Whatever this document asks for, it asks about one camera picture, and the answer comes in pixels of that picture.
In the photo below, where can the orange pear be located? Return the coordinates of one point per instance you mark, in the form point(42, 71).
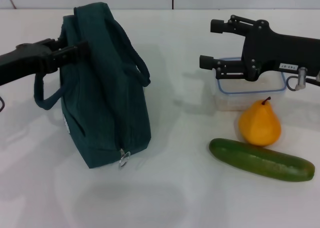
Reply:
point(260, 123)

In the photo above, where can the clear plastic food container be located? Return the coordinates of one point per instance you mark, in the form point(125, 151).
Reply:
point(250, 98)

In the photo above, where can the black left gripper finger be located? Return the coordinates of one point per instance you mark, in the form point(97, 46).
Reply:
point(53, 44)
point(72, 54)

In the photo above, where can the green cucumber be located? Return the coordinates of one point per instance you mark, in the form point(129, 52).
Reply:
point(262, 160)

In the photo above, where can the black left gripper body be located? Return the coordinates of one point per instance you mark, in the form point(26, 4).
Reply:
point(25, 59)

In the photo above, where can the dark teal fabric bag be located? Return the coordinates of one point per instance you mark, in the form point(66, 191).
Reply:
point(105, 88)

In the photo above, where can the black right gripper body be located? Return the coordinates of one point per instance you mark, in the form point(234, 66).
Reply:
point(280, 50)

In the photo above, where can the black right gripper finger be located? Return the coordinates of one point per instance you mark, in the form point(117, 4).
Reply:
point(225, 68)
point(225, 25)

